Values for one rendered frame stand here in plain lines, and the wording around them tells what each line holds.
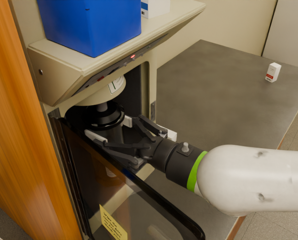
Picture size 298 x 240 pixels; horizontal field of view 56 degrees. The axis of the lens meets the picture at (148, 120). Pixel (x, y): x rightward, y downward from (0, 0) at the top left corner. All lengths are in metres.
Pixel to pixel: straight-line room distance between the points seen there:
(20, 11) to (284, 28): 3.29
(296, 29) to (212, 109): 2.41
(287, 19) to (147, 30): 3.13
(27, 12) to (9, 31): 0.12
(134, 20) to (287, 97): 1.11
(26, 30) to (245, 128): 0.93
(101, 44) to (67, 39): 0.05
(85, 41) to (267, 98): 1.11
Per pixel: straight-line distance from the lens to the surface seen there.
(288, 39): 3.58
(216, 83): 1.42
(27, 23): 0.43
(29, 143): 0.38
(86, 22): 0.35
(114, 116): 0.67
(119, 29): 0.39
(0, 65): 0.32
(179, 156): 0.59
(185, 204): 0.89
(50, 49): 0.41
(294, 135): 2.78
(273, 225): 2.09
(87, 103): 0.61
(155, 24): 0.47
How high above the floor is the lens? 1.68
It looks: 40 degrees down
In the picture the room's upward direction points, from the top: straight up
